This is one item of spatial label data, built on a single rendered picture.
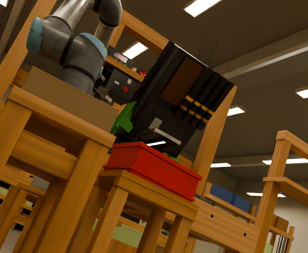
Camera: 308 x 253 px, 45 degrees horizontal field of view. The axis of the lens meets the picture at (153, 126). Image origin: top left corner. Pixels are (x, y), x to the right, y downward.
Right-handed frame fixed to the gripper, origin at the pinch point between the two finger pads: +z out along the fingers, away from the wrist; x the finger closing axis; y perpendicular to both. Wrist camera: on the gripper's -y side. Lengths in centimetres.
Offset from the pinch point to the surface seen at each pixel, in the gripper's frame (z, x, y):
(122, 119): 11.0, -15.5, 4.8
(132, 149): 10, -71, 17
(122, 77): -0.8, 24.6, 9.7
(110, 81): -4.1, 19.6, 3.7
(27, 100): -27, -98, 14
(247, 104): 308, 649, 54
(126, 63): -4.8, 32.0, 15.9
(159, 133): 24.8, -28.0, 17.5
